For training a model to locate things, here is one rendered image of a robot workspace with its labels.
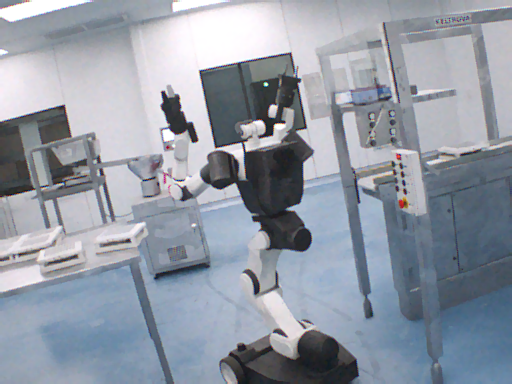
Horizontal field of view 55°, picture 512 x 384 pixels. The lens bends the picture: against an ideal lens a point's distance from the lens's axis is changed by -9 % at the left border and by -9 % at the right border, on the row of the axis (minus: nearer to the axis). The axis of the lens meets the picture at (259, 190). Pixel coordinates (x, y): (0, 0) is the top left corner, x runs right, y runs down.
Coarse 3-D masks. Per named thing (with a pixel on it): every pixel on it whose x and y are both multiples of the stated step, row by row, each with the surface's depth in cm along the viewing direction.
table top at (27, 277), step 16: (112, 224) 347; (64, 240) 327; (96, 256) 269; (112, 256) 263; (128, 256) 257; (0, 272) 274; (16, 272) 267; (32, 272) 261; (48, 272) 255; (64, 272) 249; (80, 272) 247; (96, 272) 249; (0, 288) 241; (16, 288) 238; (32, 288) 240
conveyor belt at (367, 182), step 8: (504, 144) 328; (504, 152) 306; (440, 160) 320; (472, 160) 302; (440, 168) 299; (368, 176) 317; (376, 176) 313; (360, 184) 313; (368, 184) 301; (376, 184) 293; (376, 192) 294
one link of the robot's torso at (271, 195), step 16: (256, 144) 249; (272, 144) 243; (288, 144) 236; (240, 160) 240; (256, 160) 235; (272, 160) 231; (288, 160) 249; (240, 176) 241; (256, 176) 239; (272, 176) 232; (288, 176) 238; (240, 192) 250; (256, 192) 241; (272, 192) 235; (288, 192) 241; (256, 208) 245; (272, 208) 238
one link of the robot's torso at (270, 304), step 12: (240, 276) 278; (252, 288) 272; (276, 288) 282; (252, 300) 274; (264, 300) 274; (276, 300) 276; (264, 312) 275; (276, 312) 272; (288, 312) 274; (276, 324) 269; (288, 324) 269; (300, 324) 270; (288, 336) 263
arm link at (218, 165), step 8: (208, 160) 238; (216, 160) 234; (224, 160) 235; (208, 168) 237; (216, 168) 233; (224, 168) 233; (200, 176) 241; (208, 176) 238; (216, 176) 232; (208, 184) 242
